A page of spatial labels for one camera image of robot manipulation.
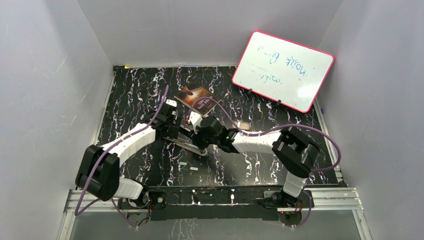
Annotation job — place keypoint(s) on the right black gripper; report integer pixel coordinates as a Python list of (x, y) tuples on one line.
[(196, 139)]

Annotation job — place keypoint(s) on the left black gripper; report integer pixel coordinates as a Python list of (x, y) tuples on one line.
[(174, 129)]

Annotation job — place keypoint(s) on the black stapler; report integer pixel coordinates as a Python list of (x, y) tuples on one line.
[(186, 130)]

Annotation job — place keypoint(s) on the beige stapler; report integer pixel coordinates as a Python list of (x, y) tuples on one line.
[(187, 146)]

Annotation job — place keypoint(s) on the cardboard staple tray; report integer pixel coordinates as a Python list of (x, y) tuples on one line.
[(243, 125)]

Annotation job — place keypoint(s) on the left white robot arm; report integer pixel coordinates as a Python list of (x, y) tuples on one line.
[(99, 170)]

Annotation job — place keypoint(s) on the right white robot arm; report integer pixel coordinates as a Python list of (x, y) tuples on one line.
[(295, 150)]

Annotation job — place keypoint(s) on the dark paperback book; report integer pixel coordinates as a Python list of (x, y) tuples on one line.
[(195, 95)]

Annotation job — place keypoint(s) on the pink framed whiteboard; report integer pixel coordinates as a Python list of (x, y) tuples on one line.
[(283, 71)]

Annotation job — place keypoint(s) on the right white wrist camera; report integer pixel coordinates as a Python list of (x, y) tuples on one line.
[(194, 120)]

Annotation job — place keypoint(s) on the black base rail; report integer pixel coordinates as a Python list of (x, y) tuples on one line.
[(217, 202)]

